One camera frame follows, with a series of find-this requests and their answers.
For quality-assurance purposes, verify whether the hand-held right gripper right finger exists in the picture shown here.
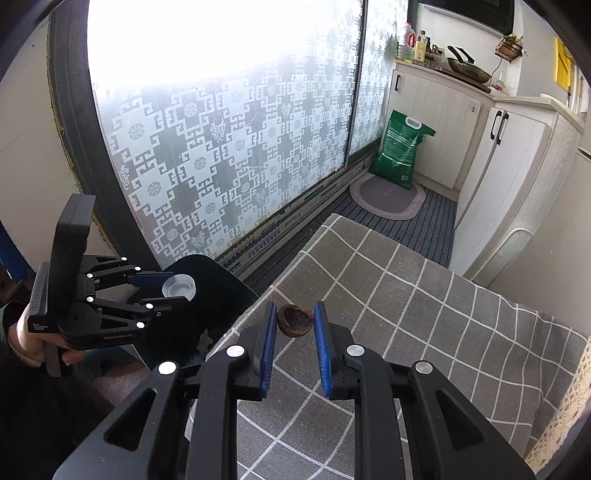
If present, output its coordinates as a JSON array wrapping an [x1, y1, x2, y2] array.
[[313, 301, 536, 480]]

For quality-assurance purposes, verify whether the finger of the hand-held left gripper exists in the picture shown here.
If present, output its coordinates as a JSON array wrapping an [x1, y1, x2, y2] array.
[[78, 255, 171, 292], [85, 295, 190, 332]]

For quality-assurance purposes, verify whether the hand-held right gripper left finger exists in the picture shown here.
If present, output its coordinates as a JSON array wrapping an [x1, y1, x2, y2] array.
[[53, 302, 280, 480]]

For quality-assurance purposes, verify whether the small white plastic cup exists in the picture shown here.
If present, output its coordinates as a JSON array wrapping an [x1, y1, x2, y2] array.
[[161, 273, 197, 298]]

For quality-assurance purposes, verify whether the brown nut shell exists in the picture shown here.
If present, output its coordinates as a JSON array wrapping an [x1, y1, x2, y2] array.
[[277, 305, 315, 339]]

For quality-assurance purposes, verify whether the person's left hand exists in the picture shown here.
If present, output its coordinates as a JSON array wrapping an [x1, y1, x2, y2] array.
[[8, 322, 81, 366]]

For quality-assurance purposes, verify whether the grey checked tablecloth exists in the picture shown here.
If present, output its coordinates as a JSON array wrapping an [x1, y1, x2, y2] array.
[[185, 215, 591, 480]]

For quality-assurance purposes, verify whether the striped grey carpet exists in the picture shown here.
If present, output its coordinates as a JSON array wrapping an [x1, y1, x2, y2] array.
[[245, 187, 458, 296]]

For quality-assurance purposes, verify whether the patterned frosted glass door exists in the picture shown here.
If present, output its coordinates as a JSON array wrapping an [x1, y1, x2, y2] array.
[[88, 0, 368, 271], [347, 0, 411, 160]]

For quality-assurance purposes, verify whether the person's dark clothing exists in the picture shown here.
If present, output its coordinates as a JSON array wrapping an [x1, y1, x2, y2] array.
[[0, 360, 153, 480]]

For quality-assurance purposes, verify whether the oval grey mat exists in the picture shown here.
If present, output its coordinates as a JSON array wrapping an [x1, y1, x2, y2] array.
[[349, 172, 426, 221]]

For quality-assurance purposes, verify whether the green rice bag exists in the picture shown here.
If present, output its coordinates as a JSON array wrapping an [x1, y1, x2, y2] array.
[[369, 110, 436, 190]]

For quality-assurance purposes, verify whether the cream lace table cover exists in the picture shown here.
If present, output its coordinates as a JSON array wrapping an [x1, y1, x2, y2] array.
[[526, 344, 591, 472]]

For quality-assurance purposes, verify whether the double-door light wood cabinet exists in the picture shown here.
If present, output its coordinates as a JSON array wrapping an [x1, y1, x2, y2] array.
[[455, 95, 587, 278]]

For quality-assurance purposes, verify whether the single-door light wood cabinet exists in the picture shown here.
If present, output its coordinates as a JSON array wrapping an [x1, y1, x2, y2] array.
[[390, 62, 492, 190]]

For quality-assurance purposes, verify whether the metal wok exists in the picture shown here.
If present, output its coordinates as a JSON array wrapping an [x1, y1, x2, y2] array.
[[445, 45, 491, 84]]

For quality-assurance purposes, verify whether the clear oil bottle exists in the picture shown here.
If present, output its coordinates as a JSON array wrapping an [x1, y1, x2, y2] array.
[[398, 21, 416, 63]]

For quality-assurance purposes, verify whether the black range hood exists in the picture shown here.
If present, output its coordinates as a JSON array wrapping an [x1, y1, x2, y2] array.
[[418, 0, 515, 35]]

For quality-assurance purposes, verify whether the black wire spice rack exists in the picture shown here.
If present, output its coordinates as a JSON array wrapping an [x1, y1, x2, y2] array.
[[495, 33, 525, 58]]

